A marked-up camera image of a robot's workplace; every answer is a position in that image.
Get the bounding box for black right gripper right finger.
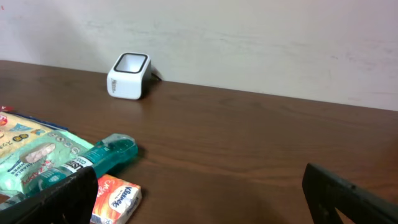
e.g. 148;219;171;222
302;163;397;224

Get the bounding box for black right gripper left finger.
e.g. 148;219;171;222
1;167;98;224

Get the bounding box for small orange tissue pack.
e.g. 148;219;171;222
90;174;142;224

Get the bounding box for light green snack pouch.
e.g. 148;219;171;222
1;131;93;210

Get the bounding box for teal mouthwash bottle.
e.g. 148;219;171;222
25;134;138;197

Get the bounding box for large yellow snack bag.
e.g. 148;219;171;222
1;105;68;157

